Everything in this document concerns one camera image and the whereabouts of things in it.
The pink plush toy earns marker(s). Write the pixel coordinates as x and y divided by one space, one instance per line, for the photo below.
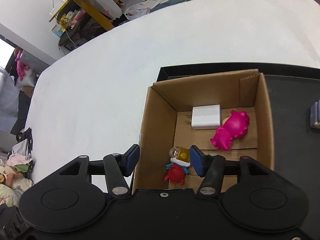
21 68

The white plastic bag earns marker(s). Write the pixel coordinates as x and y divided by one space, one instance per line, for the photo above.
136 11

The red crab keychain toy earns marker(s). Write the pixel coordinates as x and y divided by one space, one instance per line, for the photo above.
177 169

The black flat tray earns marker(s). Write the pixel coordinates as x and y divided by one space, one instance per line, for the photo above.
292 90

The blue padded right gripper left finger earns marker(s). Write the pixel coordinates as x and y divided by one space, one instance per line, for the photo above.
117 167

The pink monster figurine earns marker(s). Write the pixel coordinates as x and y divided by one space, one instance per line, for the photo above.
235 127

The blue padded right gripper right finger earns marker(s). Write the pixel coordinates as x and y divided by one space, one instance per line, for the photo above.
210 168

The yellow side table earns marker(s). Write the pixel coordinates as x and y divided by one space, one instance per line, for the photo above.
91 10

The white pastel toy cube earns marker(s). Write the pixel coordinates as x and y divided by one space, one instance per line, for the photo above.
315 115

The white charger plug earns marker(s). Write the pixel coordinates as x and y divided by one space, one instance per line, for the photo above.
205 117

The brown cardboard box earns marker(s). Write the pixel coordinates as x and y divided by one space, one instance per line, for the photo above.
186 112

